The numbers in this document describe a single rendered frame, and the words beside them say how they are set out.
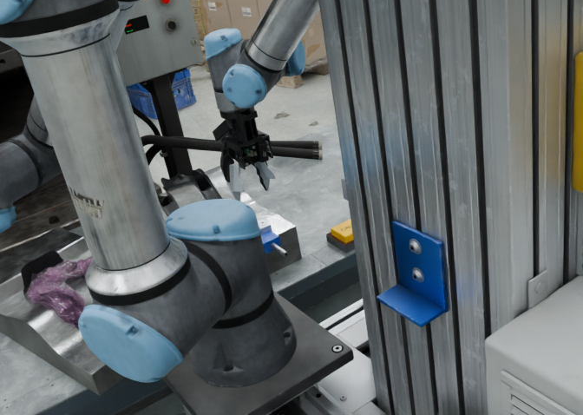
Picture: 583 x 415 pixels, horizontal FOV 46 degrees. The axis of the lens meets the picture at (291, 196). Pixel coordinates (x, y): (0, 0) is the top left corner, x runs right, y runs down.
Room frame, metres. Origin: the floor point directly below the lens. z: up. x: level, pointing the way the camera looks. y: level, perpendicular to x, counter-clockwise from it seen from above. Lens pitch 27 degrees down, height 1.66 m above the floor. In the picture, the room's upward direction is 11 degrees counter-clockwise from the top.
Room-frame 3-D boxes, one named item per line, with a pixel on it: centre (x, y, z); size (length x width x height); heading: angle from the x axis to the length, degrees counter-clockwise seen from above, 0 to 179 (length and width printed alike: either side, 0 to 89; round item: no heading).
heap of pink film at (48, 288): (1.30, 0.50, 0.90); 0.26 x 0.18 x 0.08; 45
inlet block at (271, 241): (1.32, 0.07, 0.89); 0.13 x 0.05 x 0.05; 28
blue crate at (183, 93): (5.29, 0.93, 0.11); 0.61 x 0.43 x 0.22; 39
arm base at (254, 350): (0.78, 0.11, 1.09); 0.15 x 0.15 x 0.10
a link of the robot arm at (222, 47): (1.33, 0.07, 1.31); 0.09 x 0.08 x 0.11; 68
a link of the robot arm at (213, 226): (0.78, 0.11, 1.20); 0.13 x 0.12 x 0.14; 145
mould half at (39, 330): (1.29, 0.51, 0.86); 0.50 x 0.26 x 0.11; 45
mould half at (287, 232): (1.53, 0.23, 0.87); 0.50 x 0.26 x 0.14; 27
